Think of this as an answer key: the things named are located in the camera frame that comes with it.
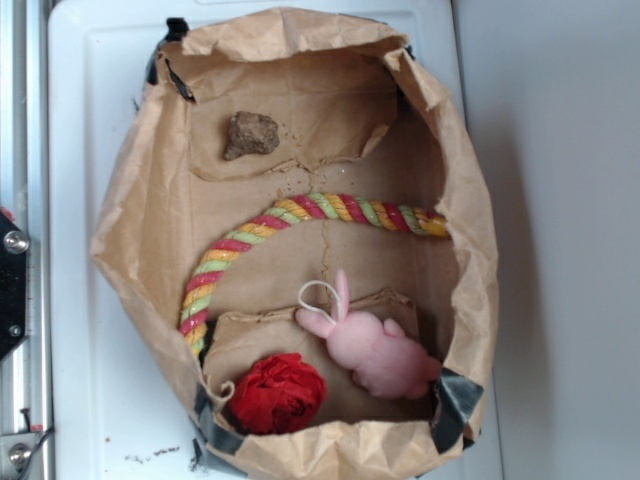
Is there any brown rock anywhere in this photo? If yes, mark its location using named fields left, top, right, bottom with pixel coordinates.
left=224, top=111, right=280, bottom=161

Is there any brown paper bag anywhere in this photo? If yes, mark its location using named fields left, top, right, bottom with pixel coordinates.
left=91, top=7, right=498, bottom=479

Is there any pink plush bunny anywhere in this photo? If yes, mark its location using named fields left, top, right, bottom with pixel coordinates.
left=295, top=269, right=442, bottom=400

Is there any red crumpled paper ball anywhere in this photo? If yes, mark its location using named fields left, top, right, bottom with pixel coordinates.
left=228, top=353, right=327, bottom=435

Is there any white plastic tray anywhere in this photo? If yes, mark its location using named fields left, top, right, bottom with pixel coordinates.
left=48, top=1, right=503, bottom=479

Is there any multicolour twisted rope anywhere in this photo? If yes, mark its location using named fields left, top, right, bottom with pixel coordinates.
left=178, top=192, right=449, bottom=358

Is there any black mounting bracket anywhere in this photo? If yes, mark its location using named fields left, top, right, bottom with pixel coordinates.
left=0, top=208, right=30, bottom=361

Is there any aluminium frame rail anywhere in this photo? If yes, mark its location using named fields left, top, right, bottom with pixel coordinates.
left=1, top=1, right=55, bottom=479

